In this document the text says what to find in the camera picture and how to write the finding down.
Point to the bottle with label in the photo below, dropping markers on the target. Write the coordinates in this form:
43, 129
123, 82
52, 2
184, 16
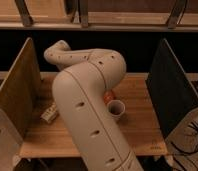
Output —
50, 113

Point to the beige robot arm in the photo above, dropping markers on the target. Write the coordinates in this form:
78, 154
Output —
78, 89

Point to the orange round object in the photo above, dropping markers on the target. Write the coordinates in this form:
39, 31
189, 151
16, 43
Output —
108, 96

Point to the beige paper cup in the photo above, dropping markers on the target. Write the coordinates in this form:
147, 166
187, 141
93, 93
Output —
116, 109

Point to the dark right side panel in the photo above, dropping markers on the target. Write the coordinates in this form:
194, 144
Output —
171, 93

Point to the wooden left side panel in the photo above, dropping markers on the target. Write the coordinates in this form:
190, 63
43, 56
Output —
18, 91

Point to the wooden shelf with brackets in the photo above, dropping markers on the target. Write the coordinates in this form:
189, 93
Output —
112, 15

